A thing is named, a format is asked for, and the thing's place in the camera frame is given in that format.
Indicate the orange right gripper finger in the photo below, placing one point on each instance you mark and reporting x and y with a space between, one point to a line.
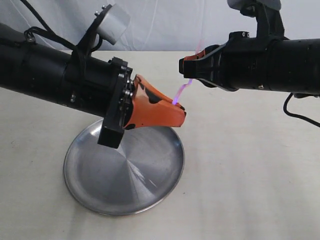
196 56

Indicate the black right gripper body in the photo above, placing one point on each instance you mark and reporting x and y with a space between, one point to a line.
225 66

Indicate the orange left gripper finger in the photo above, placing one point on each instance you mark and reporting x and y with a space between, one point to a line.
152 89
160 114

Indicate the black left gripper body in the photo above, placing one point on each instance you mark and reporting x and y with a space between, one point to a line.
113 124

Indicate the pink plastic straw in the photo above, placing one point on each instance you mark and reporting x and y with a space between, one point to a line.
185 85

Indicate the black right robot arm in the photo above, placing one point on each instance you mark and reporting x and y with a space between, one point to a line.
253 63

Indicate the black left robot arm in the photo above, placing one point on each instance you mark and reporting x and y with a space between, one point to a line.
102 88

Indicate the white backdrop cloth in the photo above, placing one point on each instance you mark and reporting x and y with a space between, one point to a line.
160 25

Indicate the round stainless steel plate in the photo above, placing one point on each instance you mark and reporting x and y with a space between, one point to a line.
129 179

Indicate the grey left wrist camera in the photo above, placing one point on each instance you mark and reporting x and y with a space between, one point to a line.
112 22

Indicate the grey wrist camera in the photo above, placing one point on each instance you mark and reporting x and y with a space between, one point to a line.
112 22
267 15

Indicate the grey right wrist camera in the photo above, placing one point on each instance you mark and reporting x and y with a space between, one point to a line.
267 15

